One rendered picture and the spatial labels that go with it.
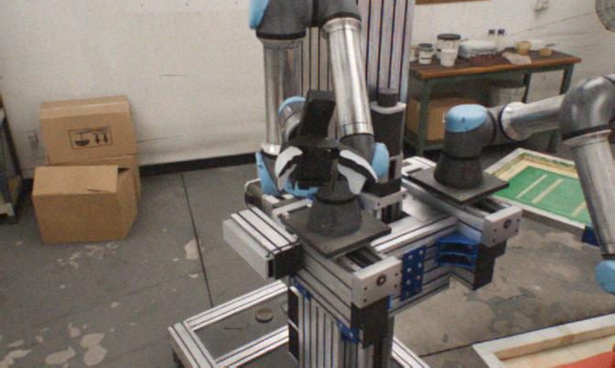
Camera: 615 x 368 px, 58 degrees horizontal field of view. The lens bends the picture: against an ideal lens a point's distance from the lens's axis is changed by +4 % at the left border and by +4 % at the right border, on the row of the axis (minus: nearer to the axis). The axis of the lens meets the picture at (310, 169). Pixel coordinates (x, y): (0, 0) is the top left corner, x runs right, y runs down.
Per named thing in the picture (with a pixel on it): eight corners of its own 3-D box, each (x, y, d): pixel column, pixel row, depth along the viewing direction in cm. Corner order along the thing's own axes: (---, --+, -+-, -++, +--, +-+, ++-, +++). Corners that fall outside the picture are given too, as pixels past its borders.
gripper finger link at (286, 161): (275, 204, 80) (304, 184, 88) (280, 167, 78) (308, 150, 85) (257, 198, 81) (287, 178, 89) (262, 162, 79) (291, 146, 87)
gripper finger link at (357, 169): (382, 203, 85) (339, 181, 91) (389, 169, 83) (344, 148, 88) (370, 208, 83) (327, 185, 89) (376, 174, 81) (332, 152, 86)
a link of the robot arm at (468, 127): (434, 146, 174) (438, 104, 168) (469, 139, 178) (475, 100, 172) (456, 159, 163) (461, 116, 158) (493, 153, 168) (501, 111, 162)
